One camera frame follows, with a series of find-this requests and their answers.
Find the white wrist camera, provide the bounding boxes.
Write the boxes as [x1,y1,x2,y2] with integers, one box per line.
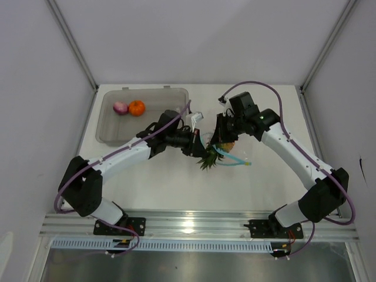
[184,112,204,131]
[218,96,234,117]

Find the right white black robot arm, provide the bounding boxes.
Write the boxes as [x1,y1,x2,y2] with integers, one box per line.
[210,92,349,237]

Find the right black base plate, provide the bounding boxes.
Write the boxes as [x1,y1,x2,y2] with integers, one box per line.
[243,219,304,239]

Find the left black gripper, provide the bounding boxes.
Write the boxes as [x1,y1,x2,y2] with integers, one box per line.
[166,127,209,158]

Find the clear zip top bag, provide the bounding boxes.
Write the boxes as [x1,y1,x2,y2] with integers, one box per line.
[200,132,252,167]

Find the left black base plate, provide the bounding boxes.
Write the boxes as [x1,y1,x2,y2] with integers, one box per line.
[93,217,146,237]

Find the purple red onion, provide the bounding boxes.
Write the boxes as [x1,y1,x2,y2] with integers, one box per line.
[113,101,129,116]

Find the aluminium frame post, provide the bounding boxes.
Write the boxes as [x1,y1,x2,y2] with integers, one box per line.
[45,0,98,92]
[300,0,361,94]

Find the right aluminium frame post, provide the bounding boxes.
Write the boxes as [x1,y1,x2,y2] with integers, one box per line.
[300,0,361,94]

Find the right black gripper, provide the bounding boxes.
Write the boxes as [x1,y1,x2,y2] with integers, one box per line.
[210,113,245,146]

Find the small orange pumpkin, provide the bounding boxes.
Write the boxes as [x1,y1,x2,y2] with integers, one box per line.
[128,100,146,117]

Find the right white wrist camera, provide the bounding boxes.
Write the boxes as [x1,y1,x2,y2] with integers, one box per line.
[218,96,234,117]

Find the orange toy pineapple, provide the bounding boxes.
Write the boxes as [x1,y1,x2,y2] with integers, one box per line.
[197,142,235,170]

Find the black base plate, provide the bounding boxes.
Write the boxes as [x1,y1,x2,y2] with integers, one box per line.
[243,219,304,239]
[93,217,146,237]

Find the slotted white cable duct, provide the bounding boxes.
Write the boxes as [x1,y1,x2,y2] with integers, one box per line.
[51,238,273,253]

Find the clear grey plastic bin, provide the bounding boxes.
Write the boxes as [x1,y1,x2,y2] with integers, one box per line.
[96,86,189,146]

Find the aluminium mounting rail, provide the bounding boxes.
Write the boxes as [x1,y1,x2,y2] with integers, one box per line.
[39,210,360,243]

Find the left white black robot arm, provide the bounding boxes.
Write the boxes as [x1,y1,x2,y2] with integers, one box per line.
[58,110,209,235]

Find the left aluminium frame post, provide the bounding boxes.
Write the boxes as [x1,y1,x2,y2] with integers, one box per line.
[45,0,98,92]

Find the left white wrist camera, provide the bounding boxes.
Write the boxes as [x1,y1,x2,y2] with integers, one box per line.
[184,112,204,131]

